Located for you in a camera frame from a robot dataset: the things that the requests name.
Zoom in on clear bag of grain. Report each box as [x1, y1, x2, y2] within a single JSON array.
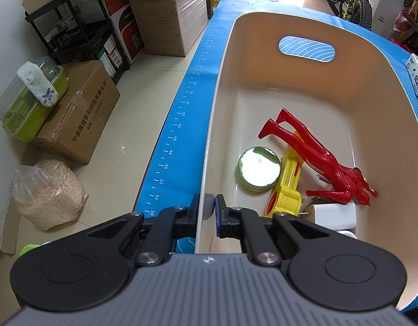
[[12, 159, 89, 231]]

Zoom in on printed brown cardboard box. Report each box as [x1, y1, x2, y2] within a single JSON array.
[[32, 60, 120, 165]]

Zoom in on white cabinet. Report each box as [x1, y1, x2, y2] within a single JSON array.
[[371, 0, 404, 38]]

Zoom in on white fluffy rolled cloth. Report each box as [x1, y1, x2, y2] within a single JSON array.
[[17, 62, 59, 107]]

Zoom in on cluttered dark shelf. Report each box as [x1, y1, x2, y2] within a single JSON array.
[[394, 0, 418, 53]]

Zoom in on black utility cart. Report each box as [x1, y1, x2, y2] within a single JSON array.
[[24, 0, 131, 85]]

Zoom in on light green plastic object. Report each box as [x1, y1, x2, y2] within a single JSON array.
[[19, 243, 40, 258]]

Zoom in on green container with clear lid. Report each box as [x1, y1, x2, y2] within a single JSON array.
[[0, 58, 70, 143]]

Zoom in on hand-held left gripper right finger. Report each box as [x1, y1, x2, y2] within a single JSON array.
[[215, 193, 335, 267]]

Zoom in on white blue tissue pack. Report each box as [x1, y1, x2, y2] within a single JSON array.
[[404, 54, 418, 103]]

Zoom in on red and white appliance box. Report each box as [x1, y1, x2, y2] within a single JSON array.
[[98, 0, 145, 64]]

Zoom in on red toy figure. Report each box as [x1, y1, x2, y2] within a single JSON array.
[[257, 108, 379, 207]]

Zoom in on yellow toy gun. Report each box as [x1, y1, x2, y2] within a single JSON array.
[[261, 144, 303, 218]]

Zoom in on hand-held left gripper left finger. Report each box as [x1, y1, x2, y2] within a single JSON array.
[[87, 193, 201, 268]]

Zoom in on plastic wrapped cardboard box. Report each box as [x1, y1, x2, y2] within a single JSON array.
[[129, 0, 209, 58]]

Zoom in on blue striped table mat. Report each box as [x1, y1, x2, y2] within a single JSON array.
[[134, 0, 418, 313]]

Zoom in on green black bicycle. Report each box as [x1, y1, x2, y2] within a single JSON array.
[[324, 0, 374, 31]]

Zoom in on round green ointment tin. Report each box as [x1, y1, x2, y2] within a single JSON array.
[[237, 146, 282, 191]]

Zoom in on beige plastic basin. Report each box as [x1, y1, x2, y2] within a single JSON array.
[[194, 12, 418, 313]]

